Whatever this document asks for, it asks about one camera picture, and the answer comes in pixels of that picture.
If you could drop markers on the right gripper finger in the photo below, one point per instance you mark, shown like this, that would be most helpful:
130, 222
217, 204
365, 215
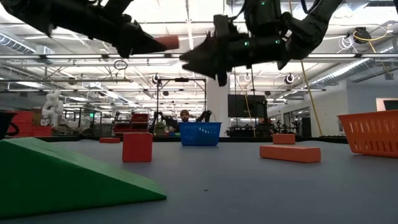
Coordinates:
205, 51
206, 68

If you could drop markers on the black monitor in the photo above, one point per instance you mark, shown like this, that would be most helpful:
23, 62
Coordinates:
245, 105

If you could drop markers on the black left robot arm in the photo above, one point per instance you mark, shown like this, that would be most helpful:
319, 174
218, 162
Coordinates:
77, 18

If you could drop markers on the red rectangular block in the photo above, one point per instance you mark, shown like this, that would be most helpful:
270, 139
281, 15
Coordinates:
137, 147
109, 140

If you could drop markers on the orange plastic basket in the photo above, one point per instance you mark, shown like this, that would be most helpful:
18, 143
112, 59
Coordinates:
373, 133

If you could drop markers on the black workstation robot arm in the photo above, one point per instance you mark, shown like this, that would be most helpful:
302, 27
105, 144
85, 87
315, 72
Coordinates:
205, 115
161, 119

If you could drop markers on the orange cylinder block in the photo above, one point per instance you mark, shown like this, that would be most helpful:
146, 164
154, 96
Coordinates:
168, 42

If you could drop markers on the red plastic bin stack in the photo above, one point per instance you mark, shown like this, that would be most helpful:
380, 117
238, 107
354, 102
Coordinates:
28, 124
140, 118

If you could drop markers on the orange rectangular block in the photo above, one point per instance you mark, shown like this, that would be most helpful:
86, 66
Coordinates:
284, 139
290, 154

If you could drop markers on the wall screen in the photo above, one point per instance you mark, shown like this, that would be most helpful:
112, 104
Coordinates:
390, 105

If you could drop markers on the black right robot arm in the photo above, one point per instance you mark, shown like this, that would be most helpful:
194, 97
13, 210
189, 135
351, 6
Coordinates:
311, 28

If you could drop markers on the white robot figure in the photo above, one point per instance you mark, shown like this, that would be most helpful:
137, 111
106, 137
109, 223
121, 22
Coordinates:
53, 107

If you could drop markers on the black workstation frame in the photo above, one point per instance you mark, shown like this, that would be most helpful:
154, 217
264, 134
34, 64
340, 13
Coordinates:
182, 79

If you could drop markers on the blue plastic basket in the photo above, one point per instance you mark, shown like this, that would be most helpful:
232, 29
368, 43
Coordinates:
200, 133

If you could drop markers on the silver ceiling duct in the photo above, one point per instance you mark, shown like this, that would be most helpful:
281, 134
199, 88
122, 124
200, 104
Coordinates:
342, 73
18, 43

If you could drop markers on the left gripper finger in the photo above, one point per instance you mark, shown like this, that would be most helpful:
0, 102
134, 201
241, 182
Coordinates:
143, 35
149, 48

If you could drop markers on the person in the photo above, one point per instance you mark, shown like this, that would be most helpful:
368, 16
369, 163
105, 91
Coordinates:
185, 115

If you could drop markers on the green wedge block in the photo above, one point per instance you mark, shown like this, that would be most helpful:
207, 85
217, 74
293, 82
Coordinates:
62, 180

